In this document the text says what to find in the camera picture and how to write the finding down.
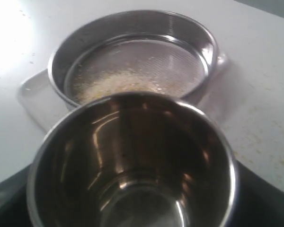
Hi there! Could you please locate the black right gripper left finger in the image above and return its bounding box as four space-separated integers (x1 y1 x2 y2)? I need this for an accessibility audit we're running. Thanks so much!
0 166 32 227

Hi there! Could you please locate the white square plastic tray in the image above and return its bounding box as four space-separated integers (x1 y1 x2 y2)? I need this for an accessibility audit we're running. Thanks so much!
17 50 230 134

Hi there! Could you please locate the stainless steel cup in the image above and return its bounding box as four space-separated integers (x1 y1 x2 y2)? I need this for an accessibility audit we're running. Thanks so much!
27 92 240 227

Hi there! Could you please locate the round stainless steel sieve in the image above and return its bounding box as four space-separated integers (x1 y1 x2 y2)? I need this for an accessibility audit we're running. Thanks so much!
47 10 223 109

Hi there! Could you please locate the yellow white grain mix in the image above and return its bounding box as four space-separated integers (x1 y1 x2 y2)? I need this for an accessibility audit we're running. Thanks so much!
67 57 169 104

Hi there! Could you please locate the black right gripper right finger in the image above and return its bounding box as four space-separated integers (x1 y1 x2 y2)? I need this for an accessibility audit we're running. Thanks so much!
229 162 284 227

